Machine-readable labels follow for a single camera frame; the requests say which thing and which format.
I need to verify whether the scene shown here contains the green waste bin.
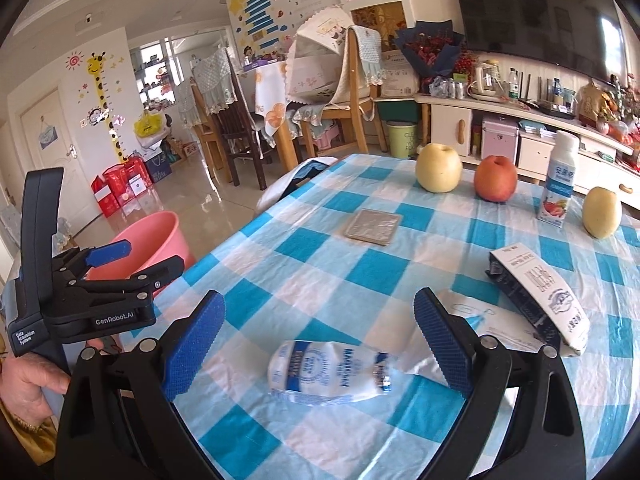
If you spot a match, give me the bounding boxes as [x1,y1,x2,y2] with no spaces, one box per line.
[385,120,419,160]

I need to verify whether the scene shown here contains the wooden chair with cloth cover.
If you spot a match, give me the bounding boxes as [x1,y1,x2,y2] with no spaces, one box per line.
[284,5,387,172]

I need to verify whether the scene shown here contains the white blue milk pouch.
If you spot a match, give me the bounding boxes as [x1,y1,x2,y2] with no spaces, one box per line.
[268,339,394,407]

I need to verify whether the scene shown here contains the cream television cabinet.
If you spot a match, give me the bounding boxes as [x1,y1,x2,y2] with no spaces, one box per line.
[415,92,640,197]

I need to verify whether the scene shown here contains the black flat television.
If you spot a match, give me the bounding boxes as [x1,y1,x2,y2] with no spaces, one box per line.
[446,0,632,82]

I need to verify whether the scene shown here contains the yellow plastic bag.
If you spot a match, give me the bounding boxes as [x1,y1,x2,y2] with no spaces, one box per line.
[133,110,166,139]

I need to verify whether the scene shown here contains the giraffe height chart sticker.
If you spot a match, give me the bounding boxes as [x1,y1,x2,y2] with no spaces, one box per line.
[65,49,132,166]

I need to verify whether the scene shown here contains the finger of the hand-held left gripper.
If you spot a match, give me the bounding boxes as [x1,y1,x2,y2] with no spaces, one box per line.
[84,240,133,267]
[127,255,186,297]

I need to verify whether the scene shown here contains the blue white checkered tablecloth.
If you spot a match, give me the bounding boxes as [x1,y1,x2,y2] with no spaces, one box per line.
[107,152,640,480]

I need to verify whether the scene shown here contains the pink storage box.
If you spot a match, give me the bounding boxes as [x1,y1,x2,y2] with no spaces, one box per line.
[480,114,520,164]

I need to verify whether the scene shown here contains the white silver packet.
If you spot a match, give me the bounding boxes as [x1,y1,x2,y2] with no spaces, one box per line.
[400,287,548,378]

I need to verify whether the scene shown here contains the white electric kettle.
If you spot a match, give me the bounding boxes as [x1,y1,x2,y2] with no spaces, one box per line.
[469,61,504,102]

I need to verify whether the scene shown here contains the red gift bags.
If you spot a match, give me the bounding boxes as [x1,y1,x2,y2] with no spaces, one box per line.
[91,155,154,219]

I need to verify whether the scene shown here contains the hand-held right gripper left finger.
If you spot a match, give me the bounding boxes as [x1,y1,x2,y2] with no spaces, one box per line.
[54,290,227,480]

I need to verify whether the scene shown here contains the large yellow pear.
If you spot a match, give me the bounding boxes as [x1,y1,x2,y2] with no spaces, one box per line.
[415,143,462,194]

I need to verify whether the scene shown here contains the crushed white milk carton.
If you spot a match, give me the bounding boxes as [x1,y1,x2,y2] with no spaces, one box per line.
[485,242,592,357]

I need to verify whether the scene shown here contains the dining table with printed cloth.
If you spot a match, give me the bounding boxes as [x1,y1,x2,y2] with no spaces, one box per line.
[252,59,302,172]

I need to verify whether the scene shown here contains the colourful wall poster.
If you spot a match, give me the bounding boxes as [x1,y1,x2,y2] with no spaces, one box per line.
[222,0,337,69]

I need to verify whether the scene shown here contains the red apple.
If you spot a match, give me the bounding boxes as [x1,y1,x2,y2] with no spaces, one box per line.
[473,155,519,204]

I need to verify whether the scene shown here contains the white blue cushion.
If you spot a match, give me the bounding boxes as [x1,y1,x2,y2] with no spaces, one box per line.
[255,156,342,217]

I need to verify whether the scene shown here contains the blue wrapped flower bouquet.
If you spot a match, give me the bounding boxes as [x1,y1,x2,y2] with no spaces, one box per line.
[394,20,467,93]

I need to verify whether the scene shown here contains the pink plastic basin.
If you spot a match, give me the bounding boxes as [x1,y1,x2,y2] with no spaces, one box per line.
[86,211,197,283]

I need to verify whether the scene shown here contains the white yogurt bottle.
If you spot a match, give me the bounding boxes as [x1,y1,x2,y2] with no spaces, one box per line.
[537,130,581,229]

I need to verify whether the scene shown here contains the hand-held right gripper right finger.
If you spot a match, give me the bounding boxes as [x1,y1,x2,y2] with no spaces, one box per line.
[413,287,586,480]

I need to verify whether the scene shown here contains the person's left hand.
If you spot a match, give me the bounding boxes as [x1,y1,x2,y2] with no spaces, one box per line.
[0,354,72,428]

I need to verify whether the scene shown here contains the small yellow pear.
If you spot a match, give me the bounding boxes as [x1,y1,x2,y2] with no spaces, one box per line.
[582,186,624,240]

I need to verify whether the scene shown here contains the dark wooden chair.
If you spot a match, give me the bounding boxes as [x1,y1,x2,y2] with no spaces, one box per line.
[191,46,274,192]

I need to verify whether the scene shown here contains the white door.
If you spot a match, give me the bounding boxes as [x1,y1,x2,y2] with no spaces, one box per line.
[19,87,95,242]

